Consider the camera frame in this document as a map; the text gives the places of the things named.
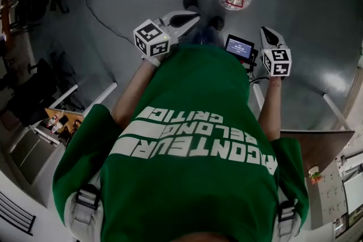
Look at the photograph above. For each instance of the person's black shoe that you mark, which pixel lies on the person's black shoe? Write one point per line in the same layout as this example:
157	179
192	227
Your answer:
217	22
190	2

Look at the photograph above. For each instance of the person's grey jeans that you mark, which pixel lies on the person's grey jeans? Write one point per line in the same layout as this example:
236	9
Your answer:
205	35

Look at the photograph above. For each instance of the white wristband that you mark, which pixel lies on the white wristband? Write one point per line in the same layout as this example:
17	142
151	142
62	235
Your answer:
154	61

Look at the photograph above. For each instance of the clear plastic bottle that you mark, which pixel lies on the clear plastic bottle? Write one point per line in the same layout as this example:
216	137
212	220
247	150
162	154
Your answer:
57	127
53	119

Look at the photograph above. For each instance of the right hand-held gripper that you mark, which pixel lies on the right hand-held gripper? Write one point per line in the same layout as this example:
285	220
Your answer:
276	62

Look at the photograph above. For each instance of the person's black left shoe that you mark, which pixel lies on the person's black left shoe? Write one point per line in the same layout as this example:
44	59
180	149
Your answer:
190	2

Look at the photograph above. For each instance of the light wooden table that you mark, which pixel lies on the light wooden table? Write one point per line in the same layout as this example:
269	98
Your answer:
75	116

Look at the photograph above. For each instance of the dark wooden table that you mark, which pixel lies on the dark wooden table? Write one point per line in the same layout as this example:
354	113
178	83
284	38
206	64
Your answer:
317	150

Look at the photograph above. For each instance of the patterned brown handbag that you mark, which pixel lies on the patterned brown handbag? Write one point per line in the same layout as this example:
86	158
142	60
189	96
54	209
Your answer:
71	133

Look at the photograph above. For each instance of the person's black right shoe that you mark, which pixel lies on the person's black right shoe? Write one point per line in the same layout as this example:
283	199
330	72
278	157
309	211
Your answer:
217	22

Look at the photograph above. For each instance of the person's right forearm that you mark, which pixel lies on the person's right forearm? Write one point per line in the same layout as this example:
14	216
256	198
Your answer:
270	110

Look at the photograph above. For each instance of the black office chair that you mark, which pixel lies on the black office chair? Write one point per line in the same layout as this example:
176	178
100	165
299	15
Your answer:
34	90
31	0

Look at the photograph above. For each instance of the small black screen device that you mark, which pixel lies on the small black screen device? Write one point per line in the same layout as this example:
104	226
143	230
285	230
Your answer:
239	46

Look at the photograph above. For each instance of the small potted plant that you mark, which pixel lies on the small potted plant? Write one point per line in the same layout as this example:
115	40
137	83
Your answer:
314	174

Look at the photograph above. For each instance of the person in green shirt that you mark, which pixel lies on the person in green shirt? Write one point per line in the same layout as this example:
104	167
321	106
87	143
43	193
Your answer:
184	178

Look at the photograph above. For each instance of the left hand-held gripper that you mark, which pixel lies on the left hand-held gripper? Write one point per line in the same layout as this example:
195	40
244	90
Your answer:
151	41

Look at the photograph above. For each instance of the person's left forearm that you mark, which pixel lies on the person's left forearm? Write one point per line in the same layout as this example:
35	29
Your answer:
130	96

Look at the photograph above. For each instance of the black cup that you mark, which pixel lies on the black cup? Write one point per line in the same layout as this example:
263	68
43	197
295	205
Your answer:
63	120

